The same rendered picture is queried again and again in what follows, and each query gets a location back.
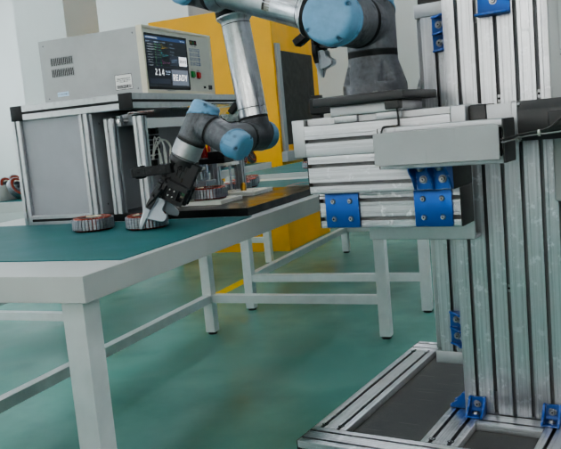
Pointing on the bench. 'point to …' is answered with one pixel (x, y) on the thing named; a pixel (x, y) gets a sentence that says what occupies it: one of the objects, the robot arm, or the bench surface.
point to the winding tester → (117, 63)
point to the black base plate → (251, 204)
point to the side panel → (56, 169)
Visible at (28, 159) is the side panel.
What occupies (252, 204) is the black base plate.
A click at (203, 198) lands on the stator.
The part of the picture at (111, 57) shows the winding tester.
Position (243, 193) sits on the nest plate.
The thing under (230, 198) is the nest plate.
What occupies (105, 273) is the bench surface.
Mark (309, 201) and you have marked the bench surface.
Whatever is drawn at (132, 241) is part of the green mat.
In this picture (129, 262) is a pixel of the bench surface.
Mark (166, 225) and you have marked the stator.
